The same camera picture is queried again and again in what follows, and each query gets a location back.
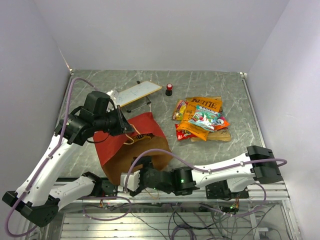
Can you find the brown kettle chips bag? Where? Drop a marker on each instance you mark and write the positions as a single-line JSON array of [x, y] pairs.
[[223, 134]]

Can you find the red snack packet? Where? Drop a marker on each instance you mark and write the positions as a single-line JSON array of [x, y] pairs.
[[183, 134]]

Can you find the yellow M&Ms bag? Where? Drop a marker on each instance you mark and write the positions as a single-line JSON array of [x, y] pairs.
[[140, 137]]

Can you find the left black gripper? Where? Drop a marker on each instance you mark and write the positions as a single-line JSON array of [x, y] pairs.
[[118, 129]]

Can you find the teal mint candy bag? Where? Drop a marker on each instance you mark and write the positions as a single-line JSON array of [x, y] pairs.
[[205, 118]]

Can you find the aluminium rail frame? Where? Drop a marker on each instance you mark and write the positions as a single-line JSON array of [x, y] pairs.
[[153, 215]]

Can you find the yellow orange snack packet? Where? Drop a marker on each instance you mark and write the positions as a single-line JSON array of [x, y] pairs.
[[190, 110]]

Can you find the red black stamp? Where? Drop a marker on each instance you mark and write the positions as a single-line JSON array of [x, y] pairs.
[[169, 89]]

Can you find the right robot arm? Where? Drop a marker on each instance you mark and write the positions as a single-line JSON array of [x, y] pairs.
[[229, 177]]

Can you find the orange Foxs fruits candy bag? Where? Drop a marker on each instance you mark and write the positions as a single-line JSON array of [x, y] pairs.
[[179, 110]]

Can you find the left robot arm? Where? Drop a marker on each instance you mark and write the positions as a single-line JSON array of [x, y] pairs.
[[36, 199]]

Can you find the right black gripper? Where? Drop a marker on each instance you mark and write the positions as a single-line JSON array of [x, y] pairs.
[[147, 163]]

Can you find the red paper bag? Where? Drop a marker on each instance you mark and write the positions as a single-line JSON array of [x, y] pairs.
[[116, 153]]

